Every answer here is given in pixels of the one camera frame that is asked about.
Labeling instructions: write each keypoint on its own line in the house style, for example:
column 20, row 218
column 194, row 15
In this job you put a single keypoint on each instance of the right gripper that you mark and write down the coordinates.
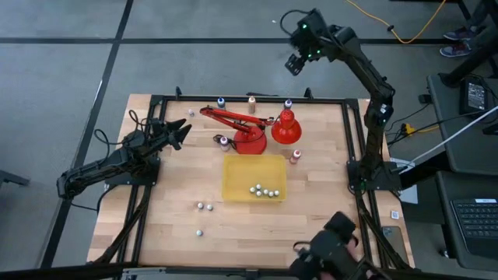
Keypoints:
column 317, row 46

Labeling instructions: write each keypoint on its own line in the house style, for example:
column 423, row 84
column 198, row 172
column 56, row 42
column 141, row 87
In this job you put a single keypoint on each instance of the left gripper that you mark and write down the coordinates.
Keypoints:
column 159, row 136

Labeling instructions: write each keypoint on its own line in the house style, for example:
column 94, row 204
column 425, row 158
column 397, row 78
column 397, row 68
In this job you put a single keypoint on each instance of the tall purple food coloring bottle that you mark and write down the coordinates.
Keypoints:
column 288, row 103

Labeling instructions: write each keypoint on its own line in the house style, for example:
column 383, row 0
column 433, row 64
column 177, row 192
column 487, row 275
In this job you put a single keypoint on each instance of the tall pink-tip food coloring bottle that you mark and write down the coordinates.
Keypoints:
column 224, row 143

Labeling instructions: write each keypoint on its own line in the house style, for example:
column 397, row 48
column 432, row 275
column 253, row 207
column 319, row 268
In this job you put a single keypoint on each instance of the tall yellow food coloring bottle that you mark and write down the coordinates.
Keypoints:
column 251, row 105

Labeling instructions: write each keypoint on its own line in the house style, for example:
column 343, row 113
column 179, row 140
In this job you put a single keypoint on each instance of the yellow translucent plastic bin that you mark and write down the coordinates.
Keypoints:
column 245, row 171

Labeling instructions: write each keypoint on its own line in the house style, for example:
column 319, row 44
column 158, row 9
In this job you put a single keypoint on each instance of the tall orange food coloring bottle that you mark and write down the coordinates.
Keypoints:
column 295, row 156

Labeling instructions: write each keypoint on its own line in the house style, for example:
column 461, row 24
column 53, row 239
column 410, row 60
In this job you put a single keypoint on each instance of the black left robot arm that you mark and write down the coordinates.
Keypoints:
column 97, row 167

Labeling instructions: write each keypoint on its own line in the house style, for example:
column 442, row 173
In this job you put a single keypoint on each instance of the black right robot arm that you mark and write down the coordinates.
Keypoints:
column 373, row 89

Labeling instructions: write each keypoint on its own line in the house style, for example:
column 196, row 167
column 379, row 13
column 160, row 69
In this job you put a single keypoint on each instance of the tall blue food coloring bottle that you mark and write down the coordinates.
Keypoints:
column 221, row 103

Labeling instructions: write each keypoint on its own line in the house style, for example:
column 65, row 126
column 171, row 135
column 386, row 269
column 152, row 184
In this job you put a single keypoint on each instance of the red desk lamp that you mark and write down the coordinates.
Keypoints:
column 288, row 130

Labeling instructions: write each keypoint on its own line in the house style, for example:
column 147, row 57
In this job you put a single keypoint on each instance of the yellow power plug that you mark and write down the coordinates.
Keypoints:
column 407, row 128

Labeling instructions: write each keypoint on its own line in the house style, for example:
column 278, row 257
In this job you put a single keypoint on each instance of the person's shoe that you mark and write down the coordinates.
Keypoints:
column 461, row 34
column 455, row 50

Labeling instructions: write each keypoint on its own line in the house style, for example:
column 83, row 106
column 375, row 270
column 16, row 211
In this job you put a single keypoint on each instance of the small white tag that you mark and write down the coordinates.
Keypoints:
column 395, row 214

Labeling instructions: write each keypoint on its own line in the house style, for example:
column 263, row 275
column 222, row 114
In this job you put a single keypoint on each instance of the black power adapter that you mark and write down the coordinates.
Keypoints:
column 474, row 95

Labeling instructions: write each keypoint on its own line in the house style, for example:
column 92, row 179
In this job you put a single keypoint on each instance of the dark grey side desk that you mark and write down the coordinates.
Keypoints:
column 459, row 148

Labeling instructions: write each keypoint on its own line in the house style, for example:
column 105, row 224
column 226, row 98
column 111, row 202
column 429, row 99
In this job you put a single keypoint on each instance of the person's hand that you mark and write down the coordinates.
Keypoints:
column 353, row 249

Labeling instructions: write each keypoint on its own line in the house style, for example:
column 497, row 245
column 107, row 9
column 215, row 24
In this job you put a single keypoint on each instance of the black phone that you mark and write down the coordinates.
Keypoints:
column 395, row 245

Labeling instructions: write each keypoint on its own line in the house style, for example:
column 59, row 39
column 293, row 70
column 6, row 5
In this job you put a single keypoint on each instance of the black keyboard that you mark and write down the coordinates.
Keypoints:
column 478, row 225

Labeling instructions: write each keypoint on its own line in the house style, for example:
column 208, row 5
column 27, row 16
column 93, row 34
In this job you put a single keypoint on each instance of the black aluminium table frame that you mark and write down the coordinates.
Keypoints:
column 319, row 100

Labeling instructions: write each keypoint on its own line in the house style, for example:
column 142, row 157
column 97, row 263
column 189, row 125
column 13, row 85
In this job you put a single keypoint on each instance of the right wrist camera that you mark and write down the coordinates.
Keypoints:
column 313, row 23

